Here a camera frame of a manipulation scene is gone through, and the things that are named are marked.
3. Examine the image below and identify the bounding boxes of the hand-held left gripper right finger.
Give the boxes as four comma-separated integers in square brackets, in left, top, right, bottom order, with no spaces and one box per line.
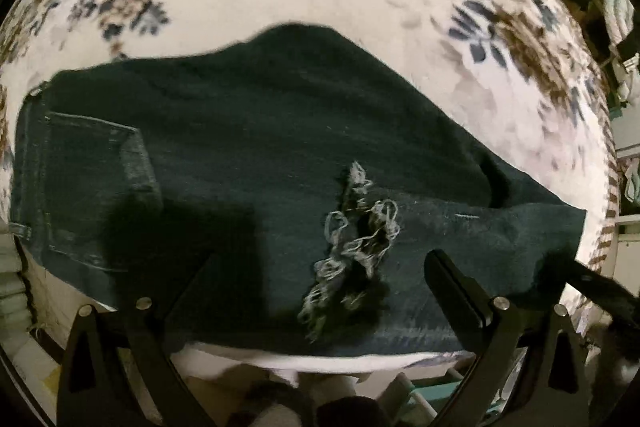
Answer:
[423,249,592,427]

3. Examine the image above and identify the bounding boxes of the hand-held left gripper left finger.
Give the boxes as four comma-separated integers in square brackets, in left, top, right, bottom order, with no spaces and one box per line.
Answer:
[56,253,224,427]

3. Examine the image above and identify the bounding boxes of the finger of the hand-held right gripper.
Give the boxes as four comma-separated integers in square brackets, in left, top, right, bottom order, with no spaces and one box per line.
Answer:
[566,260,640,324]

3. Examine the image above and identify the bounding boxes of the dark ripped denim pants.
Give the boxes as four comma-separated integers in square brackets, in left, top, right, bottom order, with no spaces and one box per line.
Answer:
[10,23,587,358]

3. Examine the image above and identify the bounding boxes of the teal plastic object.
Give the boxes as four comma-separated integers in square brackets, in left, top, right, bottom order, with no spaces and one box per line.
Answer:
[385,369,506,427]

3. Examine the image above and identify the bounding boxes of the white folded cloth stack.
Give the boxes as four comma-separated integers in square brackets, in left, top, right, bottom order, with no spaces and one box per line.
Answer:
[0,227,37,334]

